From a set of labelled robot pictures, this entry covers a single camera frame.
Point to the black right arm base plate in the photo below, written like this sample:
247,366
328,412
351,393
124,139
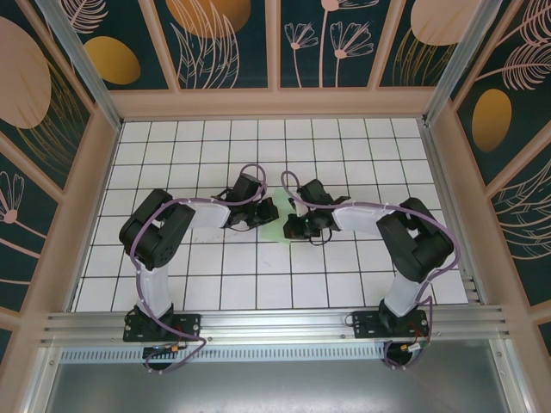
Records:
366,324

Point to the pink oval gold lines panel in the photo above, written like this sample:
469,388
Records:
413,51

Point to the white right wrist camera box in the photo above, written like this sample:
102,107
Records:
298,210

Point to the large pink oval wall panel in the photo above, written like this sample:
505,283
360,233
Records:
26,86

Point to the yellow power connector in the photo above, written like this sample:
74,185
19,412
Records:
175,347
405,347

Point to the pink leaf outlines wall panel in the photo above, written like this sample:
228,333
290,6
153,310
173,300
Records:
525,223

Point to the feather and orange oval panel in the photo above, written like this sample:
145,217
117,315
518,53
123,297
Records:
114,60

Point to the aluminium corner post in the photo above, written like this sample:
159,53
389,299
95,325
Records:
458,64
82,64

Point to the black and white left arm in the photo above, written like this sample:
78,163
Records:
148,232

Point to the grey metal sheet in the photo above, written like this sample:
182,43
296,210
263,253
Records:
275,387

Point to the single flower wall panel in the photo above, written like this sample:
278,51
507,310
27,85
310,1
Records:
21,223

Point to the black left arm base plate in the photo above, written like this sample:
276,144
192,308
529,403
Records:
189,324

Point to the aluminium table side rail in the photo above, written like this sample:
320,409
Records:
437,172

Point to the orange circle leaves wall panel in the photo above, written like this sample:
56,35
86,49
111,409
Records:
206,43

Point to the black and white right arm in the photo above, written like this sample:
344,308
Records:
413,245

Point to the pink flowers wall panel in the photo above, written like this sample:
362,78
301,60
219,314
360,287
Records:
327,43

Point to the fern and orange oval panel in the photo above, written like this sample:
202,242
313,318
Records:
508,86

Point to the light green paper sheet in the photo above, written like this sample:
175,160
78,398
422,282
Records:
273,234

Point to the long aluminium mounting rail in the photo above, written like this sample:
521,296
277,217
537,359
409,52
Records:
275,322

